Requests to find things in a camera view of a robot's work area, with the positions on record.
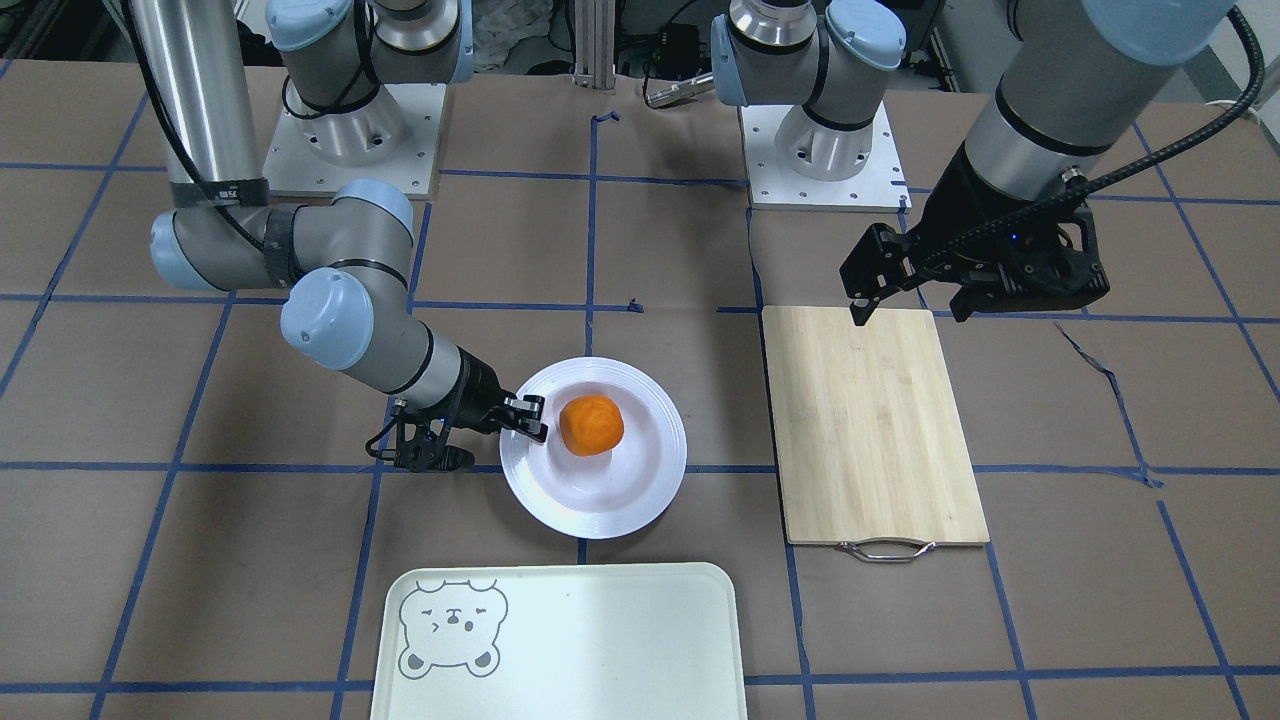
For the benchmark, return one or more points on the cream bear tray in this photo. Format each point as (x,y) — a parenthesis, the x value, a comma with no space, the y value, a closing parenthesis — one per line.
(628,641)

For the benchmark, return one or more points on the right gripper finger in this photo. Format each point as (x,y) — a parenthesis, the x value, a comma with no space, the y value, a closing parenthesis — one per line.
(523,409)
(527,426)

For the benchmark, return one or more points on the white round plate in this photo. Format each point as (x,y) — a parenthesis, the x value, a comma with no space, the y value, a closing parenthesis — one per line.
(606,495)

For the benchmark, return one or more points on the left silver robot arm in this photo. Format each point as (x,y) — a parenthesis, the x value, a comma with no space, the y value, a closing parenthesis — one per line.
(1007,222)

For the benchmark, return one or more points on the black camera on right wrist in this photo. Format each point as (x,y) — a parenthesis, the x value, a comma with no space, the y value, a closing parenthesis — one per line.
(420,445)

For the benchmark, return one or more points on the orange fruit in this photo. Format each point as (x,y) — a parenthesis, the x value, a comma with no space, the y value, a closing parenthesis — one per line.
(590,425)

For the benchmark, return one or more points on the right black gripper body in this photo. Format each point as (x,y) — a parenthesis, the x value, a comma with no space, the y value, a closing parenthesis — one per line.
(478,393)

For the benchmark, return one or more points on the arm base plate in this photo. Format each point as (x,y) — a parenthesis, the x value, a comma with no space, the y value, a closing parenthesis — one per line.
(350,140)
(830,150)

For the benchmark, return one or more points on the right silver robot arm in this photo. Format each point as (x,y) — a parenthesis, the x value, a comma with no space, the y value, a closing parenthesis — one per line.
(345,265)

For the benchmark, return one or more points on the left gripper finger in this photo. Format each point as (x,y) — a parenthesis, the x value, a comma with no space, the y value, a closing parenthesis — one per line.
(861,310)
(969,301)

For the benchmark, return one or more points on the aluminium frame post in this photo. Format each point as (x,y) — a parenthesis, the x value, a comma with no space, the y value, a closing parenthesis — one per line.
(594,23)

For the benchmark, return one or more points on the bamboo cutting board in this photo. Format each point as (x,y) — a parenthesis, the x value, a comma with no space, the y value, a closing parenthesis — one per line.
(870,447)

